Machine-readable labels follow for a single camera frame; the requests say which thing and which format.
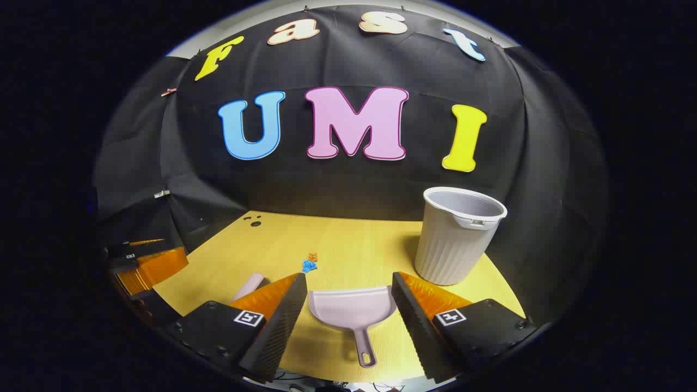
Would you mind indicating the pale pink dustpan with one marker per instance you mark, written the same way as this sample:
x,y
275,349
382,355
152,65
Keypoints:
x,y
351,310

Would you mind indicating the metal cloth clip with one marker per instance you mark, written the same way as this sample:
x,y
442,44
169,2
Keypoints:
x,y
161,193

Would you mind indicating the blue paper ball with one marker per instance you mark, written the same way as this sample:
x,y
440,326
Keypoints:
x,y
309,265

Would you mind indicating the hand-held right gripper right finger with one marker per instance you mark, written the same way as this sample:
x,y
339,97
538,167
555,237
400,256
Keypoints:
x,y
416,326

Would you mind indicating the black backdrop cloth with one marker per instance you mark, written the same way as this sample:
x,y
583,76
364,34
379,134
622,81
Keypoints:
x,y
348,185

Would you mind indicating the grey ribbed garbage bin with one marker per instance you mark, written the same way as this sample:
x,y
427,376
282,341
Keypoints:
x,y
452,245

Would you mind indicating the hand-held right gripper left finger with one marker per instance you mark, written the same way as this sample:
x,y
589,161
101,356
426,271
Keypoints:
x,y
283,321

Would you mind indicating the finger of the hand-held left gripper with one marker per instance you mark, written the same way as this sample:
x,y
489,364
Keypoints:
x,y
122,250
152,269

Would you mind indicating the small pale pink broom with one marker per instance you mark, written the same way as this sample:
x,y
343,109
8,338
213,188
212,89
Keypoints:
x,y
249,286

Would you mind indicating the orange cloth clip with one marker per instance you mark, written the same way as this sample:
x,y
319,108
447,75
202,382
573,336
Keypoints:
x,y
169,92

